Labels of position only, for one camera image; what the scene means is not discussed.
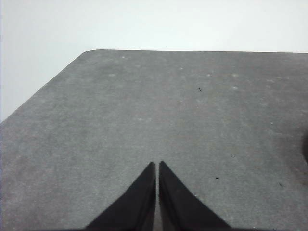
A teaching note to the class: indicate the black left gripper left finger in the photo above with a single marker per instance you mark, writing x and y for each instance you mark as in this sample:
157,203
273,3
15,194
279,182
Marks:
137,207

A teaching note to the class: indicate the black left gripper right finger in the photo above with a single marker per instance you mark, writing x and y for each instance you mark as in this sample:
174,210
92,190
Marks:
178,207

